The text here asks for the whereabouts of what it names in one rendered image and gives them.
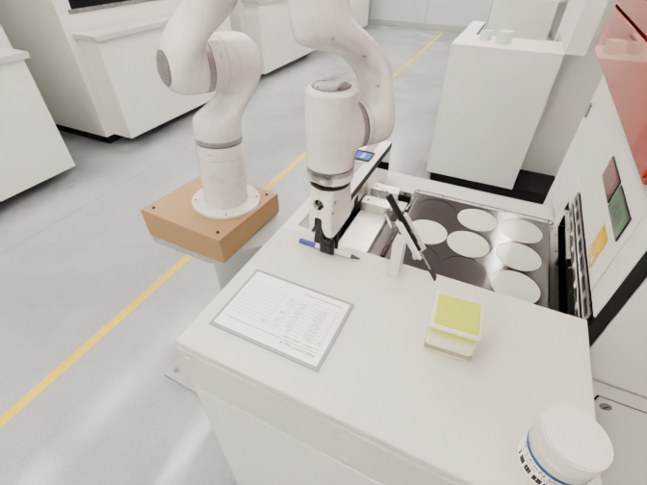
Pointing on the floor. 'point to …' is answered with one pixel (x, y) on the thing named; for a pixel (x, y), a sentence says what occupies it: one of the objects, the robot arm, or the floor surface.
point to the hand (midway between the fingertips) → (328, 242)
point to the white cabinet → (271, 451)
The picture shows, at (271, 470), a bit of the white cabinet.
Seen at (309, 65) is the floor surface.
